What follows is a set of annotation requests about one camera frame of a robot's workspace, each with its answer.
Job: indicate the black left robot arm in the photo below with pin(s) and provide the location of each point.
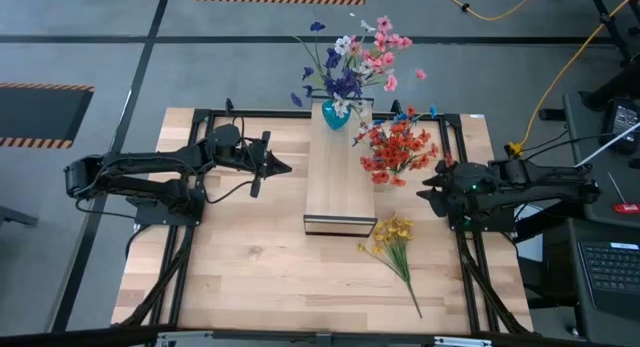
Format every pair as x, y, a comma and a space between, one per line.
150, 164

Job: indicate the purple artificial flower bunch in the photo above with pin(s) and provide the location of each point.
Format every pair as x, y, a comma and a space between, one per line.
345, 84

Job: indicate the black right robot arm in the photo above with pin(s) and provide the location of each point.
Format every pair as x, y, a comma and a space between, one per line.
545, 187

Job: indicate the black aluminium table frame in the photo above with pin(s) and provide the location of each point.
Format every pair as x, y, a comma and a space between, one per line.
260, 114

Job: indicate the yellow artificial flower bunch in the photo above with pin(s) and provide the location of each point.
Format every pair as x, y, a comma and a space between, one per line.
392, 232

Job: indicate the black chair base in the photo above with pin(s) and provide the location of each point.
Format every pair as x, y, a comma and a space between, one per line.
615, 89

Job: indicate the light blue artificial flower bunch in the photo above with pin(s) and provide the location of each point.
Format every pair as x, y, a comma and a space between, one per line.
432, 111

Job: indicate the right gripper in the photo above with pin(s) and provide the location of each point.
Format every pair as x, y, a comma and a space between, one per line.
470, 197

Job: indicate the blue glass vase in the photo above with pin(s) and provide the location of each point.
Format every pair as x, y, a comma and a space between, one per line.
335, 118

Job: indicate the black crossbar with silver brackets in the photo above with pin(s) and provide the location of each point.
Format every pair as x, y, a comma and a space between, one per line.
75, 336

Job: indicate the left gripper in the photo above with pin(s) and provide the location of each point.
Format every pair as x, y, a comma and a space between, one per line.
257, 159

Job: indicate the white artificial flower bunch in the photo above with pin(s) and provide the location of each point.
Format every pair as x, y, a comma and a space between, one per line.
343, 44

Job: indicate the black keyboard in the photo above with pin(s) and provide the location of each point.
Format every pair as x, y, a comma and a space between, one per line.
612, 272

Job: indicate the pink artificial flower bunch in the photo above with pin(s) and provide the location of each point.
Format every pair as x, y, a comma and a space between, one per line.
387, 59

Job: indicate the dark grey side desk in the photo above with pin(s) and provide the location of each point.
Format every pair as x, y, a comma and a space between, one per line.
590, 332
600, 197

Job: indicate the black stand leg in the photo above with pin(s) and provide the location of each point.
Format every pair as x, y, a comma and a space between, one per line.
607, 20

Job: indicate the black-framed wooden shelf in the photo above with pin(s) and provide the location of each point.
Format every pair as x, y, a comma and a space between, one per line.
340, 177

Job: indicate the orange artificial flower bunch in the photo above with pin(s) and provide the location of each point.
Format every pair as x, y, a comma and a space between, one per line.
417, 144

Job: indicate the dark furniture leg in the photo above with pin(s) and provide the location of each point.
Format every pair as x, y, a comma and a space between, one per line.
17, 216

